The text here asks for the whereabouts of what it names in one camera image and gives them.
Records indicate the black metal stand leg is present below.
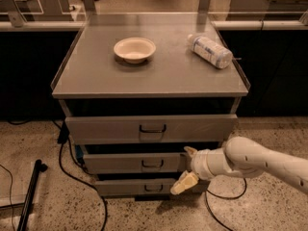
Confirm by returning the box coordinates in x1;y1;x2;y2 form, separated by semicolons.
17;160;48;231

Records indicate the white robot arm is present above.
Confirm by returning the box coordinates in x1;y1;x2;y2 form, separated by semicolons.
170;137;308;195

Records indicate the grey top drawer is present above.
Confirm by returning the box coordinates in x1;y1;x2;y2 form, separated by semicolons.
65;115;237;144

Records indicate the grey drawer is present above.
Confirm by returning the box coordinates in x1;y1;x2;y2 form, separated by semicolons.
84;152;192;174
94;177;211;197
65;115;237;144

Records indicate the clear plastic water bottle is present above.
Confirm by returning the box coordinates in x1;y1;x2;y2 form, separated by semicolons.
187;35;233;69

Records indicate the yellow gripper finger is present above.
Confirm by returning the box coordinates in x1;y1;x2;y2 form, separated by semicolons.
184;146;197;157
170;171;199;195

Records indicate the grey drawer cabinet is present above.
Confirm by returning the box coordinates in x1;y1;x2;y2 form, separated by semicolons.
52;13;248;182

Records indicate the grey bottom drawer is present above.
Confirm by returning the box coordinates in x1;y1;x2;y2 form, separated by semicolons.
94;177;211;197

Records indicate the black cable floor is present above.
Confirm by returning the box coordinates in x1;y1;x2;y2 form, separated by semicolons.
204;176;248;231
51;118;109;231

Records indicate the white horizontal rail pipe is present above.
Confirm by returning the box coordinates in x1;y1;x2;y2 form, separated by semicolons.
0;20;308;32

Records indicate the black cable left floor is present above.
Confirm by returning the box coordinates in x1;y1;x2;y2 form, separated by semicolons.
51;118;109;231

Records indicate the white paper bowl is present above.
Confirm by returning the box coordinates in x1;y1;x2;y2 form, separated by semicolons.
114;38;156;64

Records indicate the thin black cable far left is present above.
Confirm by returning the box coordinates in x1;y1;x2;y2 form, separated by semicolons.
0;164;16;231

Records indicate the black cable right floor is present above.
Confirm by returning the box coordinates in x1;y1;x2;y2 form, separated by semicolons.
204;176;248;231

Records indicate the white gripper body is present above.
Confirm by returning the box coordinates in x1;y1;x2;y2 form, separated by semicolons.
191;148;233;180

